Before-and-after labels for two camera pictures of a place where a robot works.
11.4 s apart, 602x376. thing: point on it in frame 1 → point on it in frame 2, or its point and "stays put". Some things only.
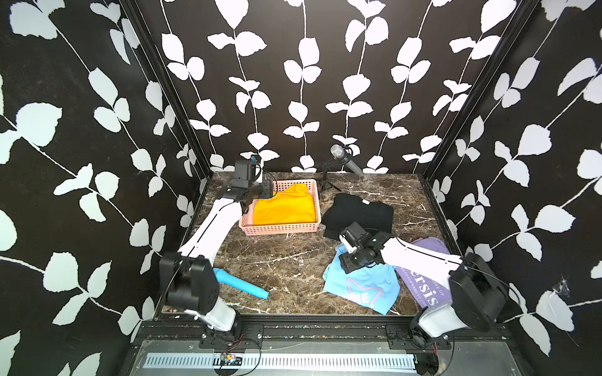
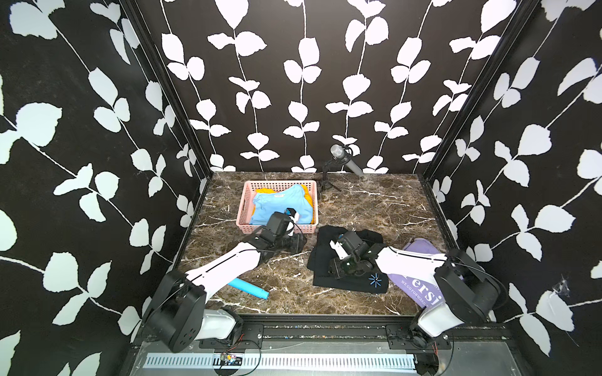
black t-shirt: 346,209 → 322,252
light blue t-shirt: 375,287 → 293,197
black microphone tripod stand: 322,183 stays put
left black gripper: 267,189 → 298,244
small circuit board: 228,359 stays put
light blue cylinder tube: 226,277 stays put
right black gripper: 347,265 stays put
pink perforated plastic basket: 246,220 stays put
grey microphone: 339,151 stays put
